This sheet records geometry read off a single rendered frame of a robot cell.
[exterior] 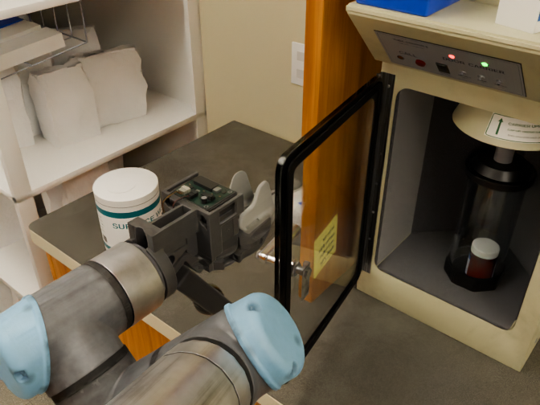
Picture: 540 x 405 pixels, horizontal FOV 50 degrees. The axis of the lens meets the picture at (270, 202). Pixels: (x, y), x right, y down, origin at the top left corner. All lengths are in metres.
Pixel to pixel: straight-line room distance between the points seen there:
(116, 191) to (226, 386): 0.82
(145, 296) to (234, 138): 1.14
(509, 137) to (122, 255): 0.57
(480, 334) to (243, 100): 1.02
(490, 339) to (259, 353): 0.67
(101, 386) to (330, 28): 0.57
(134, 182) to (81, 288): 0.68
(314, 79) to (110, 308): 0.48
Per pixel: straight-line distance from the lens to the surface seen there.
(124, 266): 0.55
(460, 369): 1.05
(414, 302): 1.09
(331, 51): 0.87
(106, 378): 0.52
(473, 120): 0.90
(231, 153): 1.58
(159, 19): 1.91
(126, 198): 1.15
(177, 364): 0.39
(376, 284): 1.11
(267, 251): 0.80
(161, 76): 1.99
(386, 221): 1.04
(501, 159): 0.97
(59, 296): 0.53
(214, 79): 1.81
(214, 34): 1.76
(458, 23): 0.72
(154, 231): 0.56
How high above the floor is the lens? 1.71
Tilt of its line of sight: 34 degrees down
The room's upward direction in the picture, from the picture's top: straight up
